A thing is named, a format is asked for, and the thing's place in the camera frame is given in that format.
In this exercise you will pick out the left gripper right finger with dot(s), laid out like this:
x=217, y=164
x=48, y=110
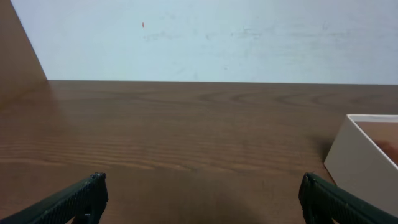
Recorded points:
x=323, y=202

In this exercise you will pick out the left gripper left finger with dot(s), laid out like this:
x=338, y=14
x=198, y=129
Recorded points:
x=82, y=202

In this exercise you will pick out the white cardboard box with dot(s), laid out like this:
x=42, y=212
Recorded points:
x=359, y=166

